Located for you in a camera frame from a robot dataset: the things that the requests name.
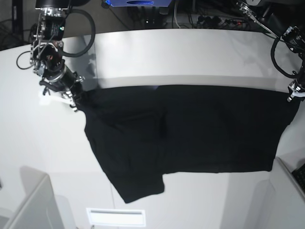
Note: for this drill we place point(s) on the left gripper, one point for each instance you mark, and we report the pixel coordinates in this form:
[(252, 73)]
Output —
[(297, 89)]

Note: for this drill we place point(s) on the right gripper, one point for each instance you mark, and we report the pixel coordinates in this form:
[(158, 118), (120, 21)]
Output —
[(68, 83)]

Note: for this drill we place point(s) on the black T-shirt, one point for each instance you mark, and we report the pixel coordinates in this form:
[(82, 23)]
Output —
[(138, 134)]

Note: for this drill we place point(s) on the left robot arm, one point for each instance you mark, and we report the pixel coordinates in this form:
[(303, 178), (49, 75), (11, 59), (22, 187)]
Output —
[(283, 21)]

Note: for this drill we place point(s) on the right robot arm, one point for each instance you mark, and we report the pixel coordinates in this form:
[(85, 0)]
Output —
[(47, 53)]

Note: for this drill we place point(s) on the black keyboard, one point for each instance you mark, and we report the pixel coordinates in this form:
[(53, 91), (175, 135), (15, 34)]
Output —
[(299, 175)]

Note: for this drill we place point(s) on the blue box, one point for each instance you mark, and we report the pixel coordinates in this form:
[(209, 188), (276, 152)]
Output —
[(145, 3)]

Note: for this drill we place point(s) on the black tower case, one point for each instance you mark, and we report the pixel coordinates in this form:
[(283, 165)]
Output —
[(17, 18)]

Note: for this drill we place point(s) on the white left partition panel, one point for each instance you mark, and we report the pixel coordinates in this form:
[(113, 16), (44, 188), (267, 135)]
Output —
[(41, 208)]

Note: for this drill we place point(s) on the white partition panel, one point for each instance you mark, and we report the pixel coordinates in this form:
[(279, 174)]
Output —
[(41, 208), (287, 209)]

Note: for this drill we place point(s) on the white right partition panel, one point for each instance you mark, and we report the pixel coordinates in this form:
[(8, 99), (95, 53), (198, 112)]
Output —
[(287, 209)]

